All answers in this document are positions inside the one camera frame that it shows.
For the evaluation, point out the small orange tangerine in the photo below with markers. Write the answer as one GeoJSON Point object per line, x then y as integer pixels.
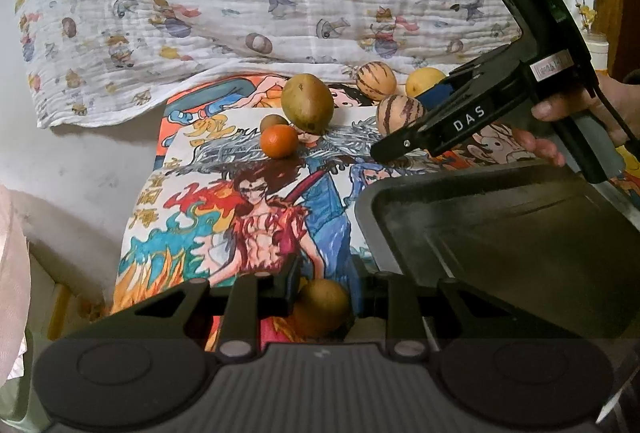
{"type": "Point", "coordinates": [322, 308]}
{"type": "Point", "coordinates": [279, 141]}

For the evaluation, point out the pink plastic bag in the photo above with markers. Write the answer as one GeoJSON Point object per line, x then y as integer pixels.
{"type": "Point", "coordinates": [15, 288]}

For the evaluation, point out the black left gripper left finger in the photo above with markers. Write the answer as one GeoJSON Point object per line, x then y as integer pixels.
{"type": "Point", "coordinates": [252, 298]}

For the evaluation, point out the yellow lemon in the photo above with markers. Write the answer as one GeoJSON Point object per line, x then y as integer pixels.
{"type": "Point", "coordinates": [423, 79]}

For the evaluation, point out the striped pepino melon front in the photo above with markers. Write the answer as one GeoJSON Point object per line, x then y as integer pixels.
{"type": "Point", "coordinates": [397, 111]}

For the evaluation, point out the brown kiwi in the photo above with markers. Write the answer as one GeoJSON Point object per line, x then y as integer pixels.
{"type": "Point", "coordinates": [307, 103]}

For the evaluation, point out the tiny brown fruit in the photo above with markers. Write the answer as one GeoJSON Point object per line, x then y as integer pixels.
{"type": "Point", "coordinates": [271, 120]}

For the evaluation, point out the colourful anime drawing mat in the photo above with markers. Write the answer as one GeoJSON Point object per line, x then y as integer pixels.
{"type": "Point", "coordinates": [216, 207]}

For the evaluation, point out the white and orange bottle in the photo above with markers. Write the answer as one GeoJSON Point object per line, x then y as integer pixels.
{"type": "Point", "coordinates": [598, 46]}

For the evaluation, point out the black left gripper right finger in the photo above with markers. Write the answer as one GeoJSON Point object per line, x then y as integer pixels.
{"type": "Point", "coordinates": [389, 316]}

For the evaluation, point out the silver metal tray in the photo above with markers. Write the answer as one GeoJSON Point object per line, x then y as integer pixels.
{"type": "Point", "coordinates": [538, 237]}

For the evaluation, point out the striped pepino melon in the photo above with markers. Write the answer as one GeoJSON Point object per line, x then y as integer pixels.
{"type": "Point", "coordinates": [376, 80]}
{"type": "Point", "coordinates": [397, 111]}

